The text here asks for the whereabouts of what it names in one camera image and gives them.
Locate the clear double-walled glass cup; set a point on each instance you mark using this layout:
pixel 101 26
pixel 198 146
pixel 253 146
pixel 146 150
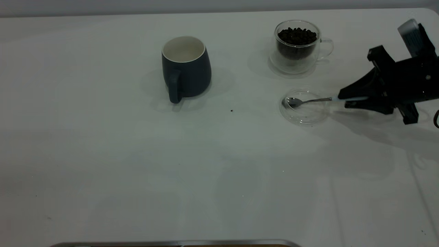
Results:
pixel 291 65

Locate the dark roasted coffee beans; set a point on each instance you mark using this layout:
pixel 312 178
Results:
pixel 296 37

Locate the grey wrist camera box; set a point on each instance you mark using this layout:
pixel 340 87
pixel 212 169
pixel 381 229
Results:
pixel 410 34

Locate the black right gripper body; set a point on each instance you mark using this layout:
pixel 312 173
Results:
pixel 411 80

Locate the clear round glass saucer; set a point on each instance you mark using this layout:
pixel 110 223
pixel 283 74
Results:
pixel 308 115

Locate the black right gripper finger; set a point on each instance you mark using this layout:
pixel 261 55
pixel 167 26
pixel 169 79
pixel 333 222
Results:
pixel 380 105
pixel 367 85

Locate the dark grey ceramic mug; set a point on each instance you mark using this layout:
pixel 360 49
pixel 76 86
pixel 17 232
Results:
pixel 192 75

